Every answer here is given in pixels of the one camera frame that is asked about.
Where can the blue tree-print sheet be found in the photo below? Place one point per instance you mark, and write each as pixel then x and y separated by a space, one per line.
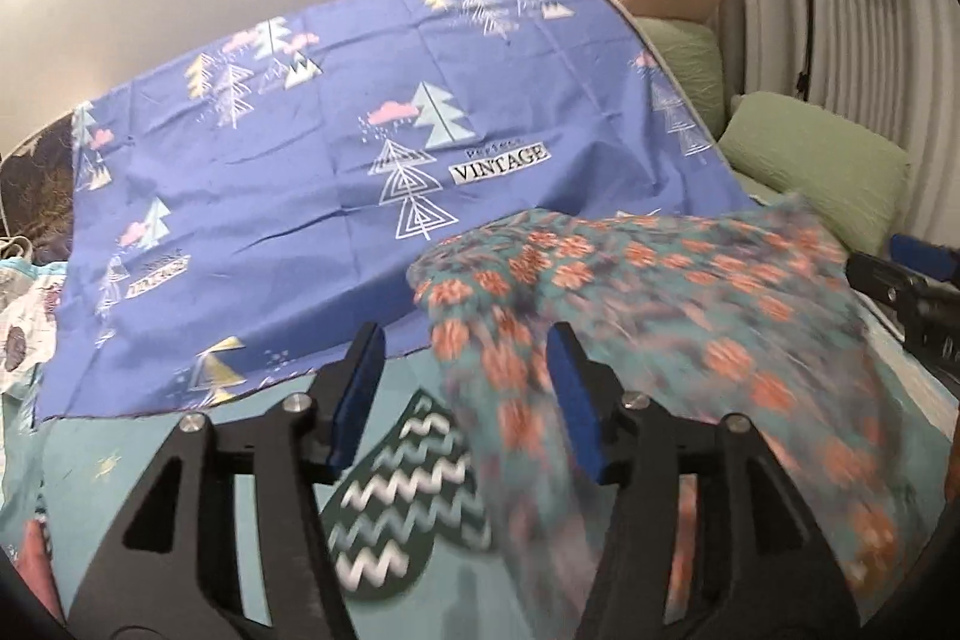
pixel 300 160

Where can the large green pillow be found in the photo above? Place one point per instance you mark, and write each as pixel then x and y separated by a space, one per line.
pixel 817 168

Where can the teal bedspread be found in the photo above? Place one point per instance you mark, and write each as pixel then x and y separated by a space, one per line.
pixel 97 460

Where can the white patchwork quilt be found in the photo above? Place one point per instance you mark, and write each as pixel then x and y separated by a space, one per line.
pixel 22 325

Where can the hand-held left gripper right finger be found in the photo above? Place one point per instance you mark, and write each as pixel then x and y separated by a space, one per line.
pixel 574 400

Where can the pale pleated curtain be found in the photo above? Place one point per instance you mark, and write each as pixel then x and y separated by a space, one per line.
pixel 862 48

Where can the floral teal garment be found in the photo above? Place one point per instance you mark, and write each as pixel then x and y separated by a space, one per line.
pixel 675 310

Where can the coral folded cloth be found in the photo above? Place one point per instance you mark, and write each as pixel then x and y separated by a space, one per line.
pixel 41 565

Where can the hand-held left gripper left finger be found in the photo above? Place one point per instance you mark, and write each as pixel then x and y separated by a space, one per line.
pixel 360 400

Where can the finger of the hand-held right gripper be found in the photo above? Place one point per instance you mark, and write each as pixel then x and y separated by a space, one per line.
pixel 922 255
pixel 885 281

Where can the small green pillow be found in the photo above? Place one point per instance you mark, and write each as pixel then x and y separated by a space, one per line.
pixel 686 78

